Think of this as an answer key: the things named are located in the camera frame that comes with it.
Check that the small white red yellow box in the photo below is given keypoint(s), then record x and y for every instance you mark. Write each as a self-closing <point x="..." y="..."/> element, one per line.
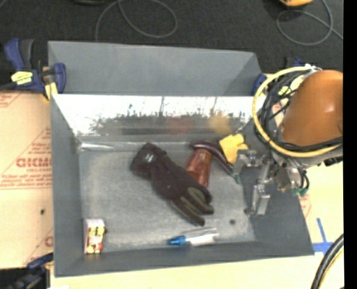
<point x="94" y="236"/>

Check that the red-brown translucent cup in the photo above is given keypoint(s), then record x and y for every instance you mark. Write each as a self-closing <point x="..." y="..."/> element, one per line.
<point x="200" y="167"/>

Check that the black cylinder on white bracket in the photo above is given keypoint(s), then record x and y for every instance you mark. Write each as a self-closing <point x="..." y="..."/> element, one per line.
<point x="333" y="161"/>

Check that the white marker with blue cap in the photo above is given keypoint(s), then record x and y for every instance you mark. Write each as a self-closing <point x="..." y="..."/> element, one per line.
<point x="196" y="239"/>

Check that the black glove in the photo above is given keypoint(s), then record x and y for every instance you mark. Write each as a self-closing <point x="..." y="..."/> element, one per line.
<point x="166" y="176"/>

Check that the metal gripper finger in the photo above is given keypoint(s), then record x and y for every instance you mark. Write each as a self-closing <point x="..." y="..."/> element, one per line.
<point x="246" y="158"/>
<point x="260" y="200"/>

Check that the brown cardboard board red print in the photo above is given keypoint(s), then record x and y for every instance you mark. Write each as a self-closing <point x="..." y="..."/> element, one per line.
<point x="18" y="149"/>

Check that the grey metal bin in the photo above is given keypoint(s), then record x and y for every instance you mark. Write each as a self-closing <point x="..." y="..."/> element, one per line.
<point x="121" y="191"/>

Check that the yellow blocky object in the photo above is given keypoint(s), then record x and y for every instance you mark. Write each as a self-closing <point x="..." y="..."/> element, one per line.
<point x="230" y="146"/>

